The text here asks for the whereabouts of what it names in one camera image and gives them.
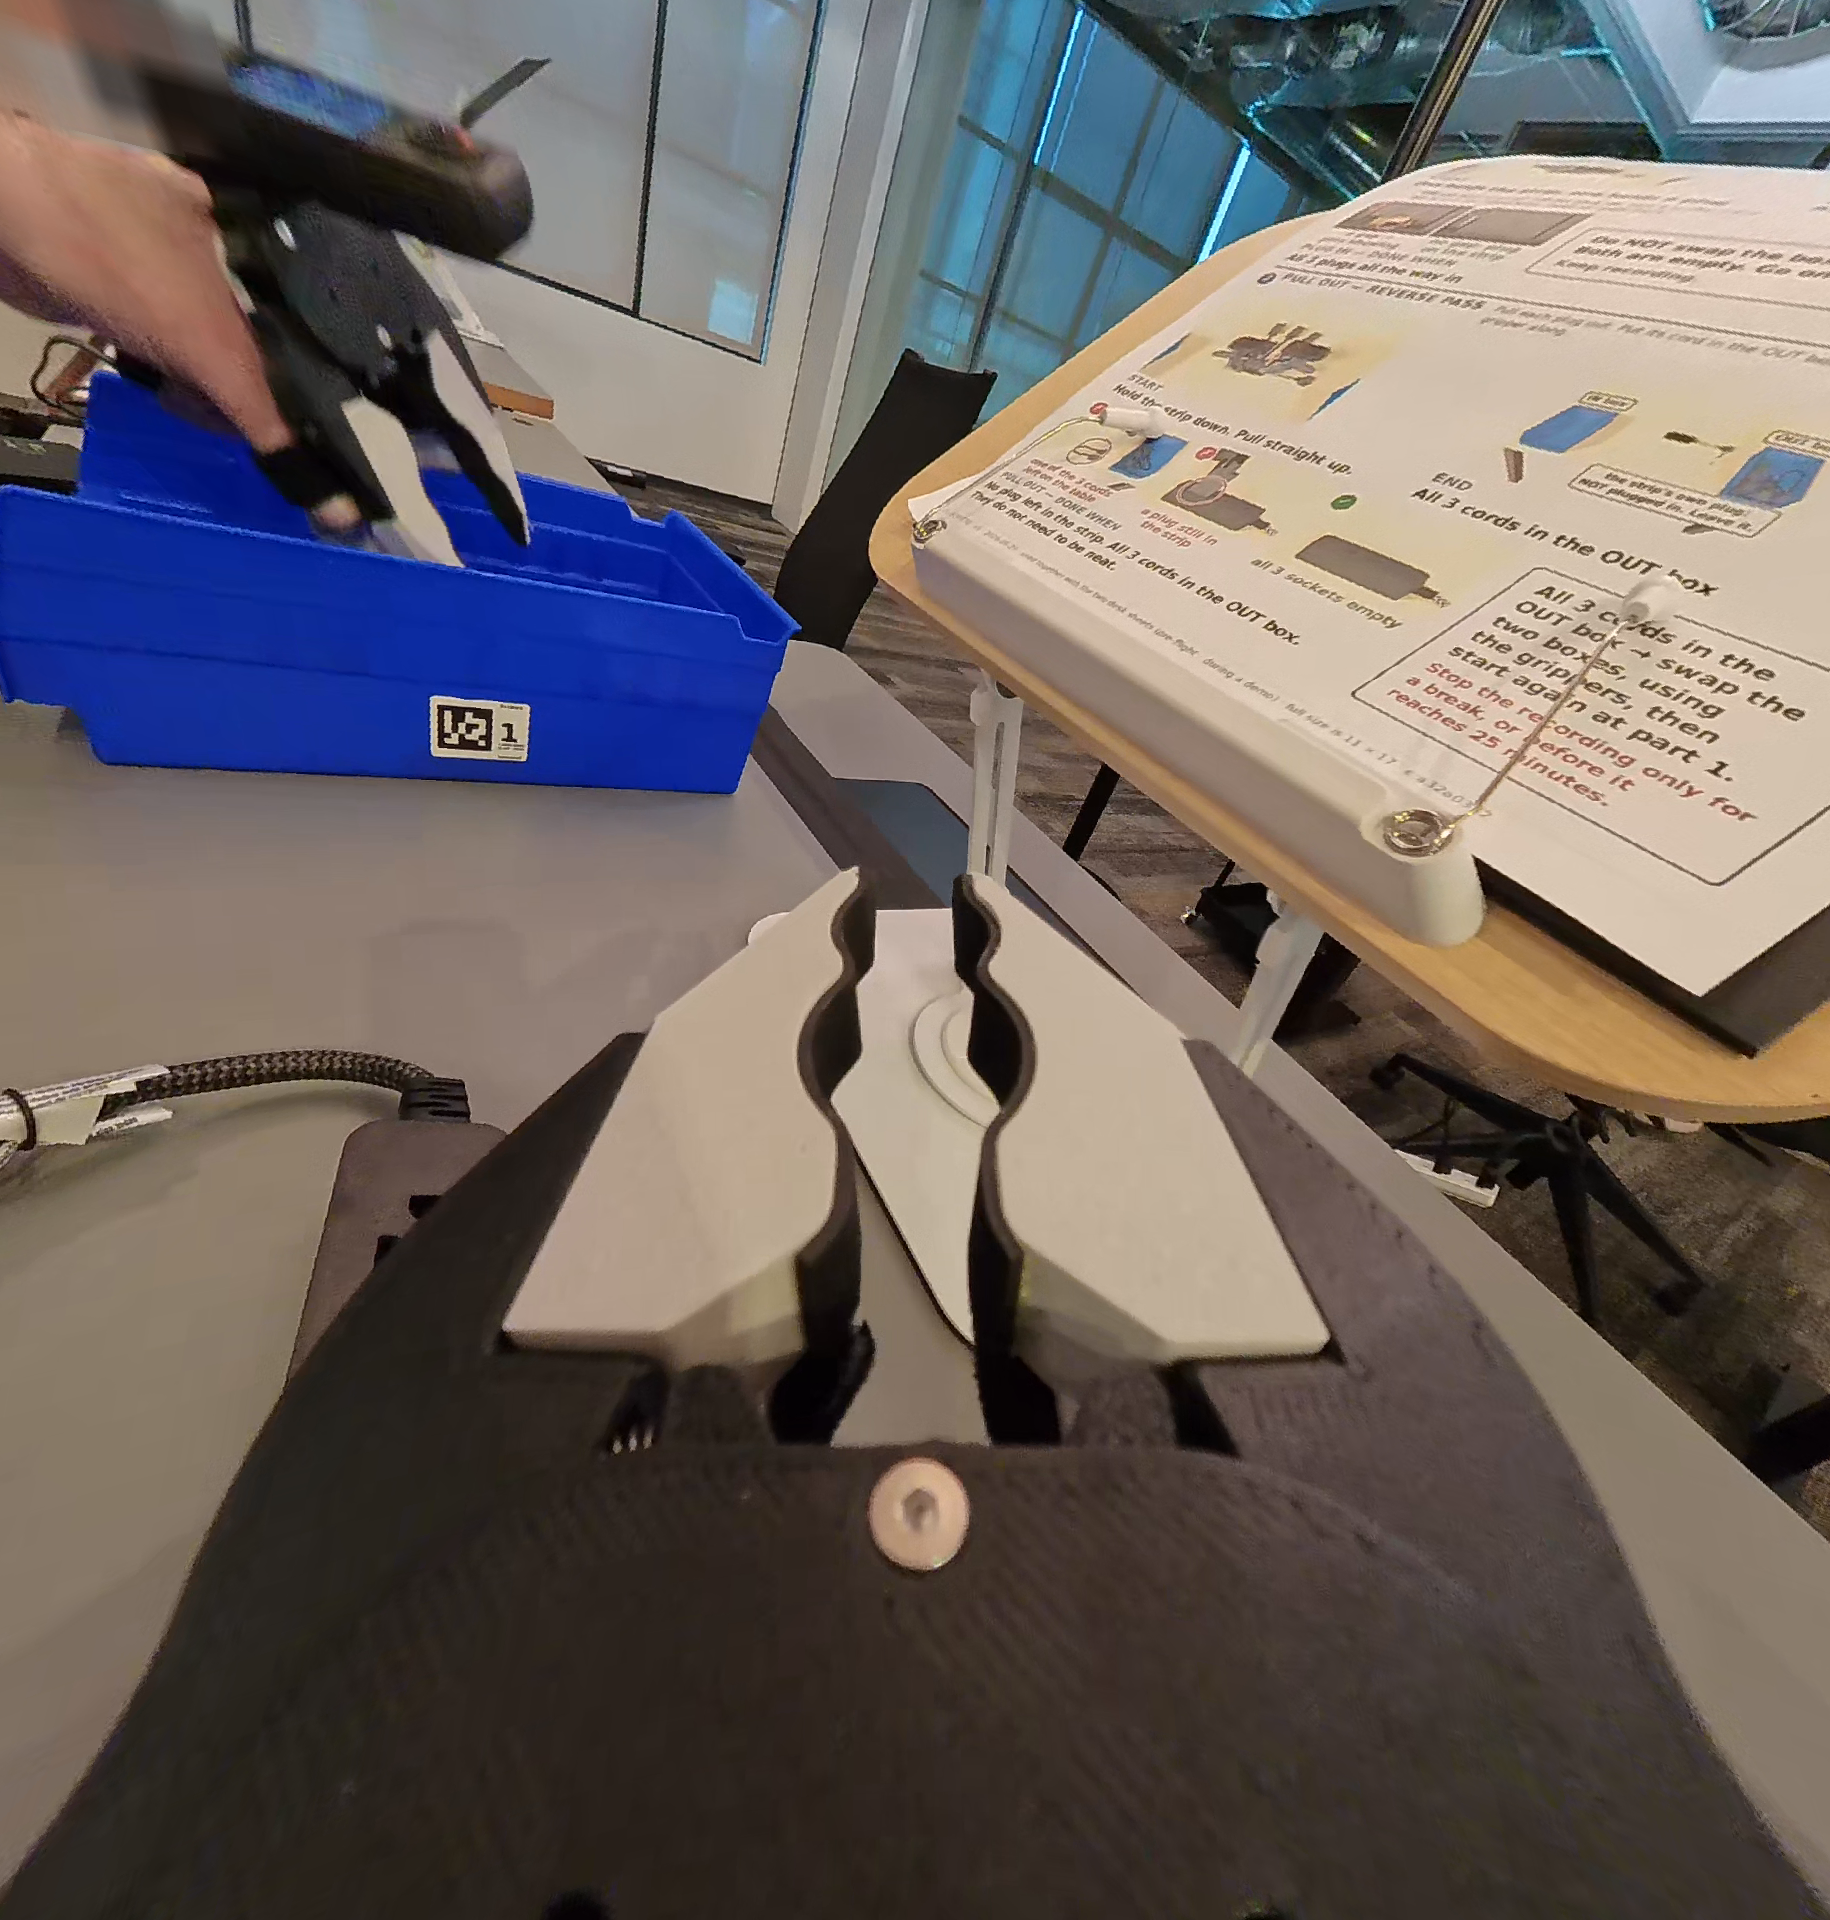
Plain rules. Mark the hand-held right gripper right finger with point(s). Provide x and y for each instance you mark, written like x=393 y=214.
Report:
x=1156 y=1202

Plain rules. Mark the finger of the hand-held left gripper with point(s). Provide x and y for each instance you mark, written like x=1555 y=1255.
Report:
x=390 y=481
x=456 y=394

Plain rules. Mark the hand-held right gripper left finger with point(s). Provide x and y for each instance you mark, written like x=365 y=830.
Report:
x=676 y=1186

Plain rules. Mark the blue plastic bin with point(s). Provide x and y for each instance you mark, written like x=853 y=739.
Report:
x=255 y=662

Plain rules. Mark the black power strip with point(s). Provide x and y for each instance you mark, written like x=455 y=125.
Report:
x=367 y=1202

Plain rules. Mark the white floor power strip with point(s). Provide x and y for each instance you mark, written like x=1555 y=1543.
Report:
x=1446 y=1178

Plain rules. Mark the person's left hand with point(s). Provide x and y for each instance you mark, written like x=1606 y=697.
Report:
x=90 y=242

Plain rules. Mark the black chair base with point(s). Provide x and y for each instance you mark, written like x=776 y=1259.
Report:
x=1560 y=1157

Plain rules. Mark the black office chair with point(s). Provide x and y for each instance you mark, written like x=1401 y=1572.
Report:
x=886 y=512

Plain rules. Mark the white page holder ledge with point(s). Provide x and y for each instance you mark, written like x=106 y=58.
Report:
x=1156 y=707

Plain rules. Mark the black backing board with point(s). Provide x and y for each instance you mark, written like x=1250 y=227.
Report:
x=1755 y=997

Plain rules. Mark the printed instruction sheet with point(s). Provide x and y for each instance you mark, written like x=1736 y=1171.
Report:
x=1455 y=452

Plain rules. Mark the black pole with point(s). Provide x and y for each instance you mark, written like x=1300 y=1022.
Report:
x=1446 y=83

